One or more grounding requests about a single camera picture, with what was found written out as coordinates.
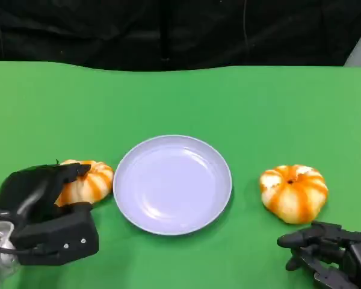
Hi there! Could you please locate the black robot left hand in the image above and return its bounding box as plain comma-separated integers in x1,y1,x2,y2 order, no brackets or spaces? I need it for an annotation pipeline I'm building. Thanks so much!
0,162,94,231

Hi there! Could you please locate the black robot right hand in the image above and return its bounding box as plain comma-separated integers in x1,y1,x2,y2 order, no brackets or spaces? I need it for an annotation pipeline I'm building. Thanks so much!
276,221,361,289

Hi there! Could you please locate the orange and white bread roll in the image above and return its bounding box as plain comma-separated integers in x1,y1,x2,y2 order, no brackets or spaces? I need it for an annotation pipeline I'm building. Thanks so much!
259,164,329,225
54,160,114,208

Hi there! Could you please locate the lilac plate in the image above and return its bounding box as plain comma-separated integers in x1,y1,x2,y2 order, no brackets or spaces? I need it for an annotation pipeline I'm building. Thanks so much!
113,134,233,236

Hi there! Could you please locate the black backdrop cloth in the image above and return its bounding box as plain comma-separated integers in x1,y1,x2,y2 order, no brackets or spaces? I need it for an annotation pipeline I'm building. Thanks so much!
0,0,361,72

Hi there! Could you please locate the green table cloth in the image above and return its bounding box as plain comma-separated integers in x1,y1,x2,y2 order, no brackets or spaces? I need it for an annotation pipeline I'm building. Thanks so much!
0,60,361,289

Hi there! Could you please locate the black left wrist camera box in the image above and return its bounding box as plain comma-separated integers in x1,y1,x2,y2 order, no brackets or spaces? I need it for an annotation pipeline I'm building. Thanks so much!
10,210,99,266

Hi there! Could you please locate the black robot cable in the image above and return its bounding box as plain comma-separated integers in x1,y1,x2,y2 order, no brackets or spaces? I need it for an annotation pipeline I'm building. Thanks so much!
0,243,29,256

